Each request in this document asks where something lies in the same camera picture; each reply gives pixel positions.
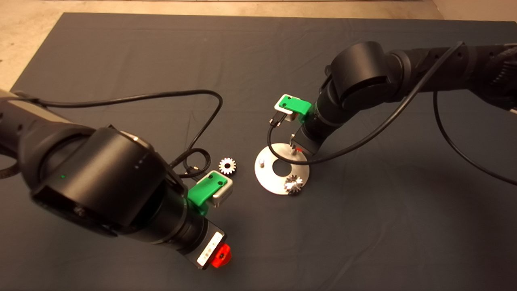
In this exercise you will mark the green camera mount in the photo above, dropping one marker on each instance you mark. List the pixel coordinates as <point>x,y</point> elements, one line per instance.
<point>297,105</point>
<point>205,188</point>

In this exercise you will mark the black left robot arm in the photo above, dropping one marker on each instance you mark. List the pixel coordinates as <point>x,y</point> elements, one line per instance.
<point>109,178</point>

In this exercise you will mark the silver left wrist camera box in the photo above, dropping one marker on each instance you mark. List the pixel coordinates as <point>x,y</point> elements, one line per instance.
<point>226,193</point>

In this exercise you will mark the round metal carrier plate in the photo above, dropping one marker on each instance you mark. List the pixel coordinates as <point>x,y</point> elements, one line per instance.
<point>268,178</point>

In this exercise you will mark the bright steel planetary gear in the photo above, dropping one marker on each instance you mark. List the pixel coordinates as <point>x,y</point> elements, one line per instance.
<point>227,166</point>

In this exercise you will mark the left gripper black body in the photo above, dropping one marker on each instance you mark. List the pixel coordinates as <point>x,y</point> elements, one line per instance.
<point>202,244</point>

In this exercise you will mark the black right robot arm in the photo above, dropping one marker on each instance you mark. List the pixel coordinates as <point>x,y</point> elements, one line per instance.
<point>363,76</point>

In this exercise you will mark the dark grey table cloth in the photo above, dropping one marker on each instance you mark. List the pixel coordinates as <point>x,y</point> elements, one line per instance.
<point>282,60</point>

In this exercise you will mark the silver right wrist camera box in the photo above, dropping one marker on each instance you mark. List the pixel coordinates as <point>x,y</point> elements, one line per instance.
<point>284,112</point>

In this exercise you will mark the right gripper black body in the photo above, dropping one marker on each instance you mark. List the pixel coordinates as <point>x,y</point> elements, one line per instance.
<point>307,140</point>

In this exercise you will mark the green right camera mount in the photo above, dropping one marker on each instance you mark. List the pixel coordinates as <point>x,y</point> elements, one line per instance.
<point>297,105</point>

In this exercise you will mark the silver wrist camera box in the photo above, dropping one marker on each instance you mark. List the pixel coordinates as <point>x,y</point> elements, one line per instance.
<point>284,112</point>
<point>226,193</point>

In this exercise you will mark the green left camera mount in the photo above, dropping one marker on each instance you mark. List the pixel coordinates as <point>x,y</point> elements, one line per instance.
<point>205,188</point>

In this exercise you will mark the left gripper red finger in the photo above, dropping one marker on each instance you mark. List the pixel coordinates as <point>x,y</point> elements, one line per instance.
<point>222,255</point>

